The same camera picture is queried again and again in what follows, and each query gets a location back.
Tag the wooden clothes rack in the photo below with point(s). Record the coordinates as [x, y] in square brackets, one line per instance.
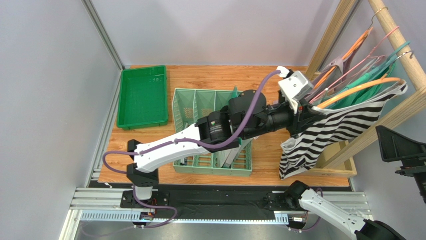
[404, 111]

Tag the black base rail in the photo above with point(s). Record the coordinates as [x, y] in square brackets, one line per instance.
[192, 204]

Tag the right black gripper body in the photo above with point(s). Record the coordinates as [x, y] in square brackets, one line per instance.
[400, 148]

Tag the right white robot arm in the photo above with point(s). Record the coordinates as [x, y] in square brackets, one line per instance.
[300, 196]

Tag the mauve tank top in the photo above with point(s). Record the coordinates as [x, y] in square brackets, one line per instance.
[336, 69]

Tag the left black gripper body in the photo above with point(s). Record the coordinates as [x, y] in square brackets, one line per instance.
[295, 122]

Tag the mint green file organizer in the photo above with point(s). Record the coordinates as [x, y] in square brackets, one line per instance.
[188, 106]

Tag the orange clothes hanger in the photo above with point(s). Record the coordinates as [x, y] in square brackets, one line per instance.
[361, 93]

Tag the green plastic tray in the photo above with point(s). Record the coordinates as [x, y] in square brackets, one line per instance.
[143, 98]

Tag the black white striped tank top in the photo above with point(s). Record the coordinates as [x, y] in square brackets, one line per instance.
[300, 154]

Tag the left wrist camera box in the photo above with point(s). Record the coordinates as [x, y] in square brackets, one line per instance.
[294, 87]

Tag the aluminium frame post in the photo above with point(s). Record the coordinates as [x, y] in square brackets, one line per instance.
[103, 33]

